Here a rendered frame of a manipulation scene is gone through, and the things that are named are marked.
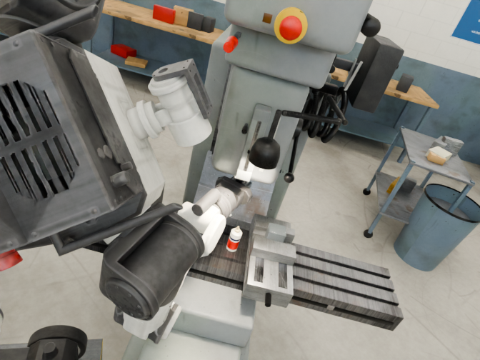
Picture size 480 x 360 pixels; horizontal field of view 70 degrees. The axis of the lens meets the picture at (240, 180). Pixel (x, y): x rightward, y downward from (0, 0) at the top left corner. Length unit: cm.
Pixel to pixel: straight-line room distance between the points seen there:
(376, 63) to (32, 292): 209
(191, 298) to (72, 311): 115
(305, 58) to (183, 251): 49
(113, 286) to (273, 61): 56
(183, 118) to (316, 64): 37
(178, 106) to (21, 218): 26
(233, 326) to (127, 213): 76
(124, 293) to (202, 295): 71
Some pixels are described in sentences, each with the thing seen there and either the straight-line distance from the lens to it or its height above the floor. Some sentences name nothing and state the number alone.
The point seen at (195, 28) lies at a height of 89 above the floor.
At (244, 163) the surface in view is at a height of 139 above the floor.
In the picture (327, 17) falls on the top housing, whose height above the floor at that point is 179.
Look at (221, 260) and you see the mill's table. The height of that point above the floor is 96.
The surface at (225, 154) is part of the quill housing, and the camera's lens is 95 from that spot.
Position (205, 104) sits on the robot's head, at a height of 164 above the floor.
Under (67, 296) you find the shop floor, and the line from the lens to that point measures 230.
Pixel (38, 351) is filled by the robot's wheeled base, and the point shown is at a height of 61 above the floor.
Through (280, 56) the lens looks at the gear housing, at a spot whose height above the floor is 168.
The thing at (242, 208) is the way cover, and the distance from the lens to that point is 148.
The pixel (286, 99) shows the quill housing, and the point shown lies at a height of 158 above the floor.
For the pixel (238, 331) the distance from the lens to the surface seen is 122.
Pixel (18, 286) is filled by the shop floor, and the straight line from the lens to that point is 240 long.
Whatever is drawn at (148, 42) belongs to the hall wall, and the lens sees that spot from 557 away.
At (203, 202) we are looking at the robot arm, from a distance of 88.
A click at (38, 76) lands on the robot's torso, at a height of 170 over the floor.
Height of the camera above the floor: 185
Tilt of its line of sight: 33 degrees down
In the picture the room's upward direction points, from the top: 16 degrees clockwise
